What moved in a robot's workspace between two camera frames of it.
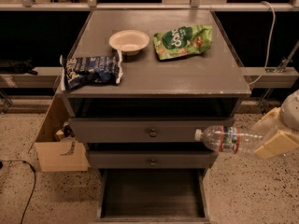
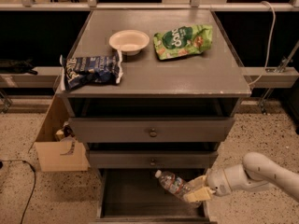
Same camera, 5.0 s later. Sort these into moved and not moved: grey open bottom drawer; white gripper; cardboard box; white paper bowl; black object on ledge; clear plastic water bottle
Moved: clear plastic water bottle; white gripper
Not moved: white paper bowl; grey open bottom drawer; black object on ledge; cardboard box
